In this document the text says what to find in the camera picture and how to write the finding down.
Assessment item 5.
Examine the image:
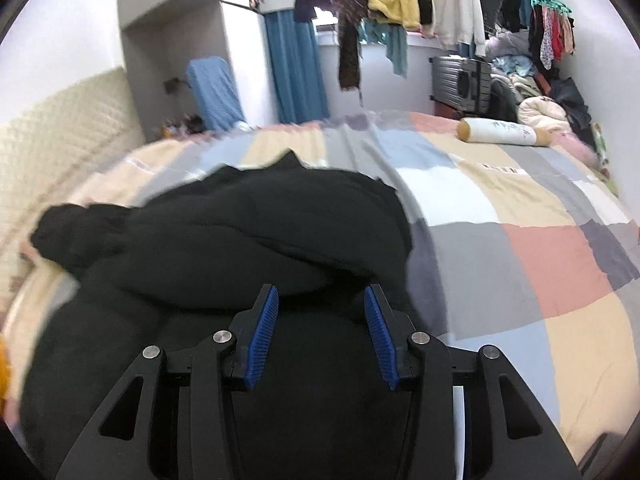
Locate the pink cloth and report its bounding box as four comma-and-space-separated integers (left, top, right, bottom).
550, 130, 603, 167

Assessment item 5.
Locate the cream padded coat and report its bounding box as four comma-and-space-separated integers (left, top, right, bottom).
517, 95, 566, 133

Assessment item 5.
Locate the white wardrobe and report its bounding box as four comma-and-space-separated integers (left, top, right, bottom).
220, 2, 281, 128

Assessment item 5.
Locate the cluster of cosmetics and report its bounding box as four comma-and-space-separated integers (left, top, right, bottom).
162, 114, 206, 138

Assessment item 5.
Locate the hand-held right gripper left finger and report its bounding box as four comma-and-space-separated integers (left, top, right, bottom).
55, 284, 281, 480

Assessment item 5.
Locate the cream quilted headboard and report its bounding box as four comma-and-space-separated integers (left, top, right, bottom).
0, 66, 146, 271

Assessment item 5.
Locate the patchwork quilt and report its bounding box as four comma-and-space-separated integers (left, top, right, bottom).
0, 110, 640, 466

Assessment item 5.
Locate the window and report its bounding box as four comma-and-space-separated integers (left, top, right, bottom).
314, 2, 342, 47

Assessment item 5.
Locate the dark red box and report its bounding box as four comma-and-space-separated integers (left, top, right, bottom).
432, 100, 466, 120

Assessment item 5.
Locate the black backpack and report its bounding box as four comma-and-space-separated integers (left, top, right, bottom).
490, 80, 522, 123

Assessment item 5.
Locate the green printed bag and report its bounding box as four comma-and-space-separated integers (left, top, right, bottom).
592, 122, 621, 198

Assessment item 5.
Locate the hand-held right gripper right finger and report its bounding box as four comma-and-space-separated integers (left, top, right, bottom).
364, 284, 583, 480

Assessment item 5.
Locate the white hoodie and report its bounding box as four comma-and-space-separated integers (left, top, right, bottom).
432, 0, 487, 47

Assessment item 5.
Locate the blue curtain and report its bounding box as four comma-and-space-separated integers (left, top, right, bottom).
263, 10, 331, 125

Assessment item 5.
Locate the grey ribbed suitcase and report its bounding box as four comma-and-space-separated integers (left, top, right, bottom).
430, 56, 493, 113

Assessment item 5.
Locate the yellow pillow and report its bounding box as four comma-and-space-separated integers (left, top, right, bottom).
0, 340, 13, 403

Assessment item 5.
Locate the pile of clothes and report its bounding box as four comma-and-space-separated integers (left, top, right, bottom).
485, 30, 596, 136

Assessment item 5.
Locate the brown plaid scarf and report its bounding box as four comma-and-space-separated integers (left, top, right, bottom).
330, 0, 369, 92

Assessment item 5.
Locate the hanging small laundry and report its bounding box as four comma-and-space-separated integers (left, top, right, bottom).
529, 5, 576, 81

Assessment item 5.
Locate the black bag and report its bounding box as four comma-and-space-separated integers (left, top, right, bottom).
550, 77, 594, 131

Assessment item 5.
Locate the teal hanging garment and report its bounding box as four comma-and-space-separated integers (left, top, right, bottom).
362, 17, 409, 78

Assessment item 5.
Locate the black sweater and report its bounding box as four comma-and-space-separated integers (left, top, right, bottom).
20, 152, 451, 480

